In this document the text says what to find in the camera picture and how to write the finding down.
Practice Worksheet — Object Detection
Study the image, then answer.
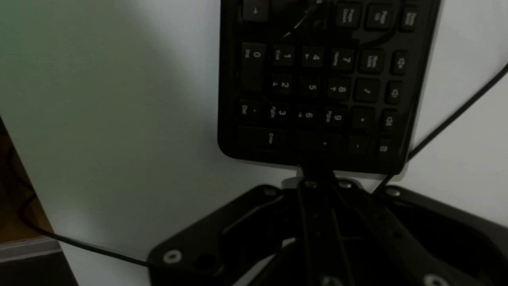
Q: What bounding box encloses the black cable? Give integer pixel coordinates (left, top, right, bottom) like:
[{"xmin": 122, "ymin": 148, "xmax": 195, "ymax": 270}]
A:
[
  {"xmin": 10, "ymin": 149, "xmax": 150, "ymax": 267},
  {"xmin": 371, "ymin": 64, "xmax": 508, "ymax": 195}
]

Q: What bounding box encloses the black keyboard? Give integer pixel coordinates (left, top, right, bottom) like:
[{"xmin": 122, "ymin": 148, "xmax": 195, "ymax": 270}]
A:
[{"xmin": 217, "ymin": 0, "xmax": 442, "ymax": 176}]

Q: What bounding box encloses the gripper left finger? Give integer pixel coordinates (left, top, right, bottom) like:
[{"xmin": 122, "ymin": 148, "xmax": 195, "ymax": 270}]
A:
[{"xmin": 148, "ymin": 166, "xmax": 319, "ymax": 286}]

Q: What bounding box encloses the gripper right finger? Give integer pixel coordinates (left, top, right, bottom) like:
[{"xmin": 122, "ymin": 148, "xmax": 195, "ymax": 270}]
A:
[{"xmin": 317, "ymin": 166, "xmax": 508, "ymax": 286}]

